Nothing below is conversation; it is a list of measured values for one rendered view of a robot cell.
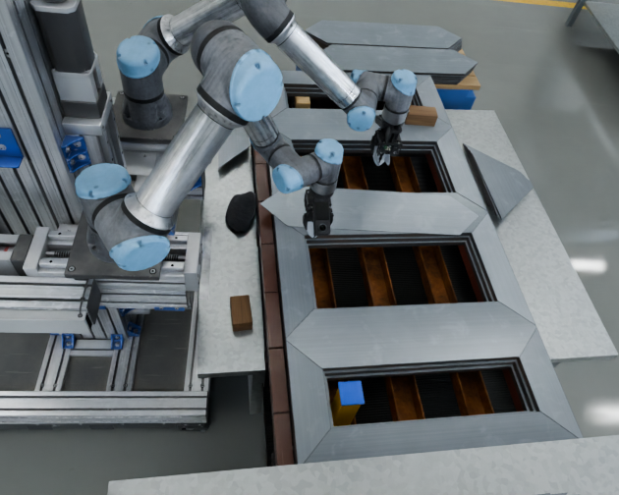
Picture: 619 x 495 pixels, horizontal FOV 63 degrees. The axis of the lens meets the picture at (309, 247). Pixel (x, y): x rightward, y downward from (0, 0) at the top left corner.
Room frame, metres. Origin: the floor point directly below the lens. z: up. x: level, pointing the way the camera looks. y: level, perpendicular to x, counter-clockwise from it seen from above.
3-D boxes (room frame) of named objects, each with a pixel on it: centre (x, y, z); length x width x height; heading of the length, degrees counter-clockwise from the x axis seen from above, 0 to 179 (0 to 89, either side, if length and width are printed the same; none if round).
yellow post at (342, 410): (0.52, -0.17, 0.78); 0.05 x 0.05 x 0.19; 15
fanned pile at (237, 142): (1.57, 0.39, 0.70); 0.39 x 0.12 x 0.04; 15
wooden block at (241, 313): (0.78, 0.17, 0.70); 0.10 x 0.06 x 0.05; 20
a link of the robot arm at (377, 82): (1.31, -0.08, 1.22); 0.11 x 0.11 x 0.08; 87
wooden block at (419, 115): (1.68, -0.33, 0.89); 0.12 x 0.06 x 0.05; 101
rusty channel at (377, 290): (1.16, -0.20, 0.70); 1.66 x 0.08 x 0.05; 15
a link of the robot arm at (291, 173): (0.96, 0.08, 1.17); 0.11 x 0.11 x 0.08; 44
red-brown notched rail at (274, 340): (1.06, 0.16, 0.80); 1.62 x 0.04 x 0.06; 15
